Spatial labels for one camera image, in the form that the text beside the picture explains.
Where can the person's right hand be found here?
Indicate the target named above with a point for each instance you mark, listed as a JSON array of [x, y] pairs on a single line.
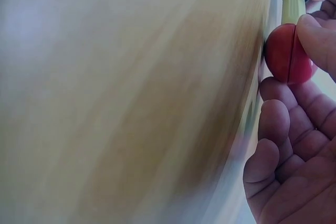
[[309, 171]]

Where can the person's right thumb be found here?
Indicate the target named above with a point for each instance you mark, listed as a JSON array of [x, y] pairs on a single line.
[[315, 40]]

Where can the red split toy ball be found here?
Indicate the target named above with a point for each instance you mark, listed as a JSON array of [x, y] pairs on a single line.
[[283, 53]]

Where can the pale yellow ribbed cylinder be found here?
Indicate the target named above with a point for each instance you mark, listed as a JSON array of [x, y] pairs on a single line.
[[293, 6]]

